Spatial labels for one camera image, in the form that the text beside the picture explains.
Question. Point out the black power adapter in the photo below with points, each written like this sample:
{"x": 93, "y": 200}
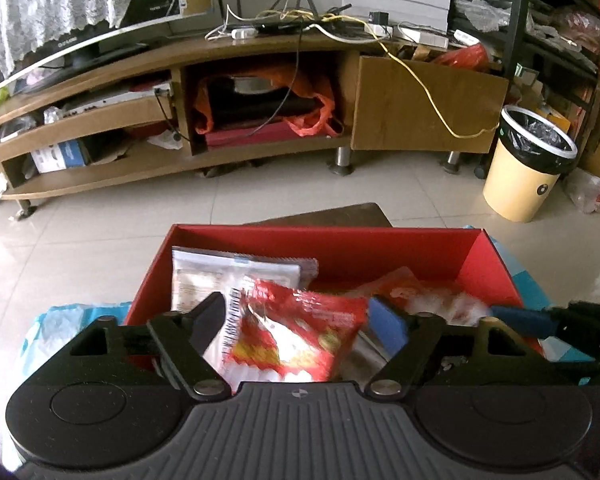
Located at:
{"x": 378, "y": 18}

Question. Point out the dark brown stool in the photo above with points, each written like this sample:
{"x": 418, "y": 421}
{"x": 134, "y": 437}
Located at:
{"x": 330, "y": 215}

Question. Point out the pale orange packet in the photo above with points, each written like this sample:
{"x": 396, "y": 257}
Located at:
{"x": 400, "y": 287}

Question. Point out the black router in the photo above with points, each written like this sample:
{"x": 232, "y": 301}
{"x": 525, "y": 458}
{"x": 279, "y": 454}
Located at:
{"x": 280, "y": 25}

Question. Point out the orange plastic bag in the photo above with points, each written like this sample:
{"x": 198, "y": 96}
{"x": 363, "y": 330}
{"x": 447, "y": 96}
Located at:
{"x": 307, "y": 125}

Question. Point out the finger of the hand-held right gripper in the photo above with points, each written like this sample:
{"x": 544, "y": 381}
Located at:
{"x": 520, "y": 320}
{"x": 597, "y": 311}

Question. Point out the blue and white box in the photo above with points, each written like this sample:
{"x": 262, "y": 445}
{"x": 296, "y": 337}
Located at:
{"x": 60, "y": 155}

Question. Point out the beige trash bin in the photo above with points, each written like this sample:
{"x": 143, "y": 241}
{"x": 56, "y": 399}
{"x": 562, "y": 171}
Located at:
{"x": 520, "y": 185}

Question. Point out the red snack packet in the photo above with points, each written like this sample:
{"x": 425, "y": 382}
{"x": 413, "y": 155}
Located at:
{"x": 300, "y": 330}

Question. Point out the white crumpled plastic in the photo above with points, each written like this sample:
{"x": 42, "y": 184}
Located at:
{"x": 165, "y": 140}

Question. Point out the flat red box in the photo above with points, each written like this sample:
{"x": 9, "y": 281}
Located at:
{"x": 265, "y": 136}

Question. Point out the wooden tv stand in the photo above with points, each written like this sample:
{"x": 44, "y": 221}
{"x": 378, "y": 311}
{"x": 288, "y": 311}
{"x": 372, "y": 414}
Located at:
{"x": 260, "y": 50}

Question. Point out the black metal shelf rack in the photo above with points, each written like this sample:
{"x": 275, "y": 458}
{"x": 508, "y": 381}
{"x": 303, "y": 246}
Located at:
{"x": 522, "y": 10}

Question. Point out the white media player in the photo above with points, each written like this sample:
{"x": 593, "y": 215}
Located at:
{"x": 110, "y": 101}

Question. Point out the white plastic bag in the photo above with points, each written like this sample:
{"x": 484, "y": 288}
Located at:
{"x": 587, "y": 190}

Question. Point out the blue white checked tablecloth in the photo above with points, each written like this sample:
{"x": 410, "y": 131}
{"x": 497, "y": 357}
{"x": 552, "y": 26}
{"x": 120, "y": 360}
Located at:
{"x": 65, "y": 320}

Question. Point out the large beige packet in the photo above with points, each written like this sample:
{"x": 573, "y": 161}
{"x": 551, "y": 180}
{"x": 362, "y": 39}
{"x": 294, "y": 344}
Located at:
{"x": 220, "y": 275}

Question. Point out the wooden cabinet door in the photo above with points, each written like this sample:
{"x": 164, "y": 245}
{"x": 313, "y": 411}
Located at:
{"x": 405, "y": 105}

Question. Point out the long white power strip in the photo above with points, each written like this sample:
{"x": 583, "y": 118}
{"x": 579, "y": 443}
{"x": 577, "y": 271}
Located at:
{"x": 422, "y": 36}

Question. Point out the silver packet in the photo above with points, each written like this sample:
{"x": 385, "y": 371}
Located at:
{"x": 365, "y": 357}

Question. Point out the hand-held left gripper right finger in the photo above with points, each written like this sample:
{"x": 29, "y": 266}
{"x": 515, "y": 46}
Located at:
{"x": 387, "y": 330}

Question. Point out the red cardboard box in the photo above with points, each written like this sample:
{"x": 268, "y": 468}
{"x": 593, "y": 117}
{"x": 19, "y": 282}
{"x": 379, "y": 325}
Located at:
{"x": 330, "y": 255}

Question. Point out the red plastic bag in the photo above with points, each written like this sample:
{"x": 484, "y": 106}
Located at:
{"x": 462, "y": 56}

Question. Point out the white lace cloth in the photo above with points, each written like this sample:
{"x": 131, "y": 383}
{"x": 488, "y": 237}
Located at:
{"x": 45, "y": 0}

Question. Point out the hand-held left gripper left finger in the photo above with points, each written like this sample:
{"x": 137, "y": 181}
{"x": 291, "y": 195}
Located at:
{"x": 212, "y": 317}

